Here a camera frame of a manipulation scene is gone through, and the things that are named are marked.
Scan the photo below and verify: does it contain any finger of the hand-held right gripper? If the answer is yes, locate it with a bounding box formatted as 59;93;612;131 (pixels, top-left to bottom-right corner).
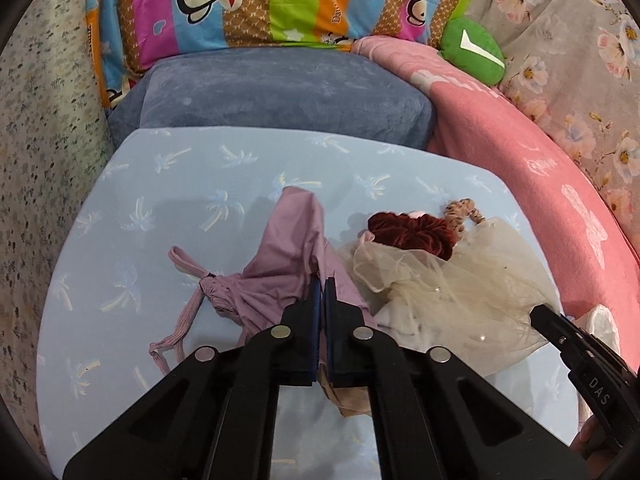
529;304;587;362

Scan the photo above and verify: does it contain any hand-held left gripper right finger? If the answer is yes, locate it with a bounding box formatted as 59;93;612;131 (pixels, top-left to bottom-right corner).
325;276;588;480

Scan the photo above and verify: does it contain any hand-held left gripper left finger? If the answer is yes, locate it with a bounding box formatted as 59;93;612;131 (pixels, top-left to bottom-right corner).
62;274;325;480

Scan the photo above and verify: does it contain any mauve drawstring garment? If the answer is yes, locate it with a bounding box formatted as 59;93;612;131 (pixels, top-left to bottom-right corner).
149;185;381;376

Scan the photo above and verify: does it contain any cream tulle scrunchie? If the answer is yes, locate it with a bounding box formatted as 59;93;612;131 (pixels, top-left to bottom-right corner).
352;215;556;367

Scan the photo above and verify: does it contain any tan dotted scrunchie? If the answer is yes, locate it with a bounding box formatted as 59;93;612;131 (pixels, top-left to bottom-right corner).
442;199;488;236

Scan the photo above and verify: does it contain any person's right hand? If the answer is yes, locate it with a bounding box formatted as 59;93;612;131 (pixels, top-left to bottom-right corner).
570;405;617;463

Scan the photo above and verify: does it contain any beige cloth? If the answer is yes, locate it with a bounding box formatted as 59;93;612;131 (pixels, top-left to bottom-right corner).
320;340;373;418

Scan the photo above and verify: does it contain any dark red velvet scrunchie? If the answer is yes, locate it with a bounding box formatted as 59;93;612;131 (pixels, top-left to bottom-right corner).
367;211;458;263

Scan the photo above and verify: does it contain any pink blanket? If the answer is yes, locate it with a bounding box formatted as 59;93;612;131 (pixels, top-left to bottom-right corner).
352;35;640;333

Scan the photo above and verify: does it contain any light blue palm print table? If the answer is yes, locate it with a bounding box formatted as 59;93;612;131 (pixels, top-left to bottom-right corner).
37;127;581;480

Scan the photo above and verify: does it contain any blue-grey velvet cushion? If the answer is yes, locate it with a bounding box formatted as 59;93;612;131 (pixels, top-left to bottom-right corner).
106;47;436;153

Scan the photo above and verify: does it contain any grey floral cloth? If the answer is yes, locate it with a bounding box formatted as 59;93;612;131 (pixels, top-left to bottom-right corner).
465;0;640;226

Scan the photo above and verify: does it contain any green round check mark cushion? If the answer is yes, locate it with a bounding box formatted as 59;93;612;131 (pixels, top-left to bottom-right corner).
439;16;507;87

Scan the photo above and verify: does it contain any striped monkey print pillow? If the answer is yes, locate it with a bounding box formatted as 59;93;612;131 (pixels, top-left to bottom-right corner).
84;0;481;108

